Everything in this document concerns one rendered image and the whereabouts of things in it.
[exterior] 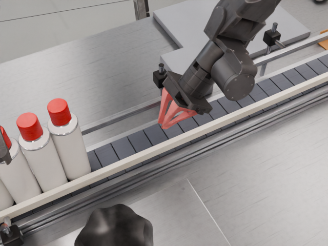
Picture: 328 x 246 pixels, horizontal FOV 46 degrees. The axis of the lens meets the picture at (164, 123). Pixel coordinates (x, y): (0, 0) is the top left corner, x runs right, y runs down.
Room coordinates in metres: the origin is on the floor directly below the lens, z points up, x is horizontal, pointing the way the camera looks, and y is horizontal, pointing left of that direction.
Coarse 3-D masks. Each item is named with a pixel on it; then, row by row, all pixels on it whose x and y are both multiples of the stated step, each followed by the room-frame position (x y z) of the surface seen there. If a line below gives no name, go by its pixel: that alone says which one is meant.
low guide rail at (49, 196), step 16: (320, 80) 0.65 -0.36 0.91; (272, 96) 0.59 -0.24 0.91; (288, 96) 0.60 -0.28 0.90; (240, 112) 0.54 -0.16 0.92; (208, 128) 0.50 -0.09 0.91; (160, 144) 0.46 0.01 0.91; (176, 144) 0.47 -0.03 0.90; (128, 160) 0.42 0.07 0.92; (144, 160) 0.43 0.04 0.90; (96, 176) 0.39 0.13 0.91; (48, 192) 0.35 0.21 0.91; (64, 192) 0.36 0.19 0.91; (16, 208) 0.32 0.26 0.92; (32, 208) 0.33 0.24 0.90
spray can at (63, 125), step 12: (48, 108) 0.41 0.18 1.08; (60, 108) 0.41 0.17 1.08; (48, 120) 0.42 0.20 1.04; (60, 120) 0.40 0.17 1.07; (72, 120) 0.41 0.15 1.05; (60, 132) 0.39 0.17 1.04; (72, 132) 0.40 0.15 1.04; (60, 144) 0.39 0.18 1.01; (72, 144) 0.39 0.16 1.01; (60, 156) 0.39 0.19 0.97; (72, 156) 0.39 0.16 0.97; (84, 156) 0.41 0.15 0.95; (72, 168) 0.39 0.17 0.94; (84, 168) 0.40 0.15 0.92; (72, 180) 0.39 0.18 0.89
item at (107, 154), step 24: (288, 72) 0.71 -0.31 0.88; (312, 72) 0.71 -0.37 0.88; (264, 96) 0.62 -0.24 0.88; (192, 120) 0.55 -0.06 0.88; (240, 120) 0.55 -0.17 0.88; (120, 144) 0.48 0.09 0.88; (144, 144) 0.48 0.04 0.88; (96, 168) 0.42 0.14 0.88; (72, 192) 0.37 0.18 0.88; (24, 216) 0.32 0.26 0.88
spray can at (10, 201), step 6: (0, 180) 0.35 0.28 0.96; (0, 186) 0.34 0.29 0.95; (0, 192) 0.33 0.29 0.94; (6, 192) 0.34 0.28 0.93; (0, 198) 0.33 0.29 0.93; (6, 198) 0.34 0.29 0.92; (12, 198) 0.35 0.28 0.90; (0, 204) 0.33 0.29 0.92; (6, 204) 0.33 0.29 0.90; (12, 204) 0.34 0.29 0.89; (0, 210) 0.32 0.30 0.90
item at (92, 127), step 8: (312, 40) 0.73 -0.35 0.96; (320, 40) 0.74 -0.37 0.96; (288, 48) 0.70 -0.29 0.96; (296, 48) 0.70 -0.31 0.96; (264, 56) 0.67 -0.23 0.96; (272, 56) 0.67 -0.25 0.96; (280, 56) 0.68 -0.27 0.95; (256, 64) 0.65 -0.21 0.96; (160, 96) 0.55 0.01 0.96; (144, 104) 0.53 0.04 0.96; (152, 104) 0.53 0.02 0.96; (160, 104) 0.54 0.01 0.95; (120, 112) 0.50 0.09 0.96; (128, 112) 0.50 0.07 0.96; (136, 112) 0.51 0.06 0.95; (104, 120) 0.48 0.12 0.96; (112, 120) 0.49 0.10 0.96; (120, 120) 0.49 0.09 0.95; (80, 128) 0.46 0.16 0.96; (88, 128) 0.46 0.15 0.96; (96, 128) 0.47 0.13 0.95
